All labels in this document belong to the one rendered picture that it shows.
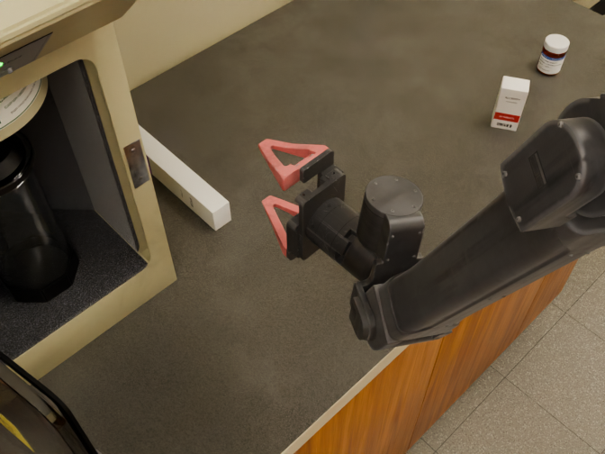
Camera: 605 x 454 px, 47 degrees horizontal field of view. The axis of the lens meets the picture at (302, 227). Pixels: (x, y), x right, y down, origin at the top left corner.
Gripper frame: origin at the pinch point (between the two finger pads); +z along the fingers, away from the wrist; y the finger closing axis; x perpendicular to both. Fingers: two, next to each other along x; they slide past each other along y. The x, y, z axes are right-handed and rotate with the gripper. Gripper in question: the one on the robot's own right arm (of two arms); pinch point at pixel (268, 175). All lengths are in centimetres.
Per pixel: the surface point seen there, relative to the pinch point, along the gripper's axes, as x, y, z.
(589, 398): -79, -119, -38
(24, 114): 19.6, 12.5, 14.2
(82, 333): 24.2, -22.9, 12.3
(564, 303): -101, -119, -16
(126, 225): 12.2, -13.0, 15.8
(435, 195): -32.0, -25.6, -3.9
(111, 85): 10.7, 12.5, 12.1
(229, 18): -38, -24, 55
